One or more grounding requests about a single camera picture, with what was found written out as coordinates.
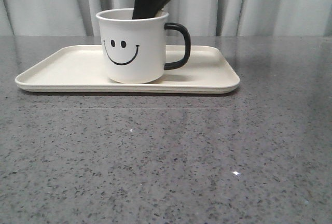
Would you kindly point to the cream rectangular plastic tray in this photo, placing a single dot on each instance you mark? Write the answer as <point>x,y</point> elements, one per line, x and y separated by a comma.
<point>79,69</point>

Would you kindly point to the white smiley mug black handle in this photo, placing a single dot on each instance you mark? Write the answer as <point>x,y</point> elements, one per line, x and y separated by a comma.
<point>135,49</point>

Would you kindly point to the pale grey pleated curtain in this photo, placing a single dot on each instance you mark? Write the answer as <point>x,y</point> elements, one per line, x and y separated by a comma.
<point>201,17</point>

